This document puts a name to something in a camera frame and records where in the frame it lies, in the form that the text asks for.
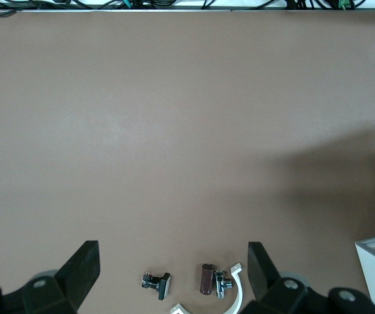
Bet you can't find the small black switch part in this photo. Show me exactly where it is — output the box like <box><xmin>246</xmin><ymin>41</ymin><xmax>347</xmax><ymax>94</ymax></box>
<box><xmin>140</xmin><ymin>271</ymin><xmax>172</xmax><ymax>301</ymax></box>

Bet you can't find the black cable bundle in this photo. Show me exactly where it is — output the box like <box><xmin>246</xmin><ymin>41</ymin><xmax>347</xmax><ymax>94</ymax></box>
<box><xmin>0</xmin><ymin>0</ymin><xmax>375</xmax><ymax>16</ymax></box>

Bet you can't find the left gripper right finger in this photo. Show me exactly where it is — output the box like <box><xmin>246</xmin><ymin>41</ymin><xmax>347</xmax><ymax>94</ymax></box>
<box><xmin>239</xmin><ymin>241</ymin><xmax>375</xmax><ymax>314</ymax></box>

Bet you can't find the brown-handled chrome valve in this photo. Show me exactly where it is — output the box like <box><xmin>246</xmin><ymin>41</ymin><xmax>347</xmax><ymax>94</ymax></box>
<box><xmin>199</xmin><ymin>263</ymin><xmax>235</xmax><ymax>300</ymax></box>

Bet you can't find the white curved pipe clamp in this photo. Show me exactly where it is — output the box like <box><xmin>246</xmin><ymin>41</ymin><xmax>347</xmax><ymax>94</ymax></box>
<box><xmin>169</xmin><ymin>262</ymin><xmax>243</xmax><ymax>314</ymax></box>

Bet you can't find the brown table mat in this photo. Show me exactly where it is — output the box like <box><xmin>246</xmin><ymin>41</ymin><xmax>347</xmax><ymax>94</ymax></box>
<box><xmin>0</xmin><ymin>9</ymin><xmax>375</xmax><ymax>314</ymax></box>

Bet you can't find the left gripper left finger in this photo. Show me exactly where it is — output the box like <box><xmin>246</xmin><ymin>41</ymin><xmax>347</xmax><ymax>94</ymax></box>
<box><xmin>0</xmin><ymin>240</ymin><xmax>101</xmax><ymax>314</ymax></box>

